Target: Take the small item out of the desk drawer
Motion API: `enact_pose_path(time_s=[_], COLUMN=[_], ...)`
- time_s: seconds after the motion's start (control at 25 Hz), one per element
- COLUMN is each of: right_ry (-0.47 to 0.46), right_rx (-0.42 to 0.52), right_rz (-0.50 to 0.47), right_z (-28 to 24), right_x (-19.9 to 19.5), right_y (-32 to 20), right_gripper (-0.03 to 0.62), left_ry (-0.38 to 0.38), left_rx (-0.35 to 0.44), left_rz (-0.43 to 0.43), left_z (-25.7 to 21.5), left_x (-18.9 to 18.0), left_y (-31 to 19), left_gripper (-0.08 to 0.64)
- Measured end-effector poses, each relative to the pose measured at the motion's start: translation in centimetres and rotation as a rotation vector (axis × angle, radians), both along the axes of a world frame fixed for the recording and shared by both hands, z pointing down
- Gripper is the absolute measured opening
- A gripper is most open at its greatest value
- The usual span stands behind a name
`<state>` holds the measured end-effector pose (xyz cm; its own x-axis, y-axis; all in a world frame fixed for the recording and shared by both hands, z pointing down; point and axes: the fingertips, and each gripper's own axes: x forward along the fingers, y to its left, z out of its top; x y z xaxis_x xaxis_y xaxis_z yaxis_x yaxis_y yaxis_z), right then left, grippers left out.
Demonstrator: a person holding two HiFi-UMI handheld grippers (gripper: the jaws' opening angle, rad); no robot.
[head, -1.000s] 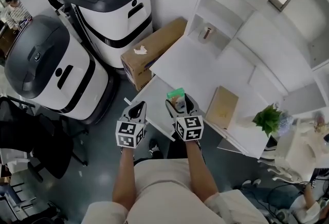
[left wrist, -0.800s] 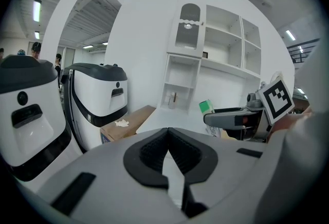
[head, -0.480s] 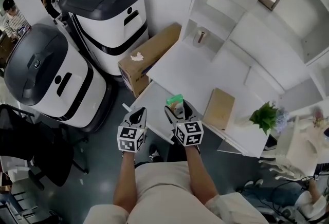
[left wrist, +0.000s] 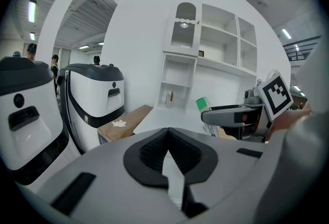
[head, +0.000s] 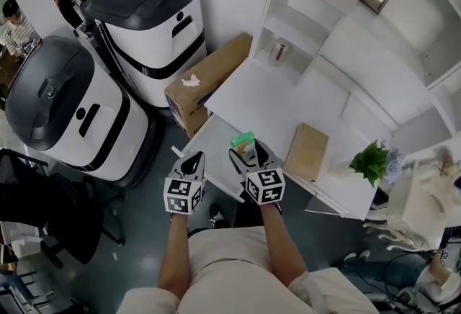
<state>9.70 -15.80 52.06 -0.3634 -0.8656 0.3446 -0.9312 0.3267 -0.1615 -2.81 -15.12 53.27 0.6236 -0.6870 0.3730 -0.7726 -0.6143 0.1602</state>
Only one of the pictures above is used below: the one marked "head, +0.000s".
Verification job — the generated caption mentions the white black service robot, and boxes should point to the white black service robot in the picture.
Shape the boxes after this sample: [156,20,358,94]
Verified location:
[80,0,207,110]
[4,35,156,187]

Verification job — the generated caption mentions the person's black white shoe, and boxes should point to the person's black white shoe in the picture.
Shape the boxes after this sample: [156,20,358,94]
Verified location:
[208,202,226,231]

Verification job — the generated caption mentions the pink flower bouquet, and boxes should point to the pink flower bouquet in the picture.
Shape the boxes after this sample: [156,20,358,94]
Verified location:
[435,150,457,177]

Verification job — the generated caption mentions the person's black trousers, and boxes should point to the person's black trousers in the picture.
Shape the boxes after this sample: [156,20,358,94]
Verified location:
[232,200,266,230]

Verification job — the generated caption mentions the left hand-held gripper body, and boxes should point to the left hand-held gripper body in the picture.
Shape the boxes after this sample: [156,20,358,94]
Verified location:
[163,171,207,215]

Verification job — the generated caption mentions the purple flowers with green leaves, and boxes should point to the purple flowers with green leaves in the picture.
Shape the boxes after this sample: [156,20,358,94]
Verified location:
[348,139,405,189]

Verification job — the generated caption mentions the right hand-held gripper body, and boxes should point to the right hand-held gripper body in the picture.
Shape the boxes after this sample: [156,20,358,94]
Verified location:
[245,163,287,205]

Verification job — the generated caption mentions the person's left forearm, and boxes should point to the person's left forearm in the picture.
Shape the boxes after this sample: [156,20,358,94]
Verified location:
[157,212,192,301]

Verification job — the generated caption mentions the black office chair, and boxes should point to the black office chair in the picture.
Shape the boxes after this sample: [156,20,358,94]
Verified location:
[0,148,126,266]

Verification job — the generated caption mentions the white carved chair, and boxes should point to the white carved chair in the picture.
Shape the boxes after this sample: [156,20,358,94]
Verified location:
[362,150,461,253]

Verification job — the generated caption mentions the small green white packet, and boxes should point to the small green white packet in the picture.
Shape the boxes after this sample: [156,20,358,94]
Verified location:
[230,130,258,164]

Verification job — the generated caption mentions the person's right forearm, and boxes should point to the person's right forearm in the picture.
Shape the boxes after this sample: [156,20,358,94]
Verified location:
[259,202,309,287]

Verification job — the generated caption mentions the brown cardboard box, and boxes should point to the brown cardboard box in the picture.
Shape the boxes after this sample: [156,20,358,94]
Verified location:
[164,32,254,139]

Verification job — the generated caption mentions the small white drawer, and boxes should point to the small white drawer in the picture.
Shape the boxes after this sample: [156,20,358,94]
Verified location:
[170,112,261,204]

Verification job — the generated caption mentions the white desk with shelves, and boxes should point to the white desk with shelves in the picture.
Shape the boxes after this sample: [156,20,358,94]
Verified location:
[202,0,461,223]

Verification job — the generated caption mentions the person's beige shirt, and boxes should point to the person's beige shirt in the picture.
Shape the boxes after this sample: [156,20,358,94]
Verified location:
[116,225,380,314]

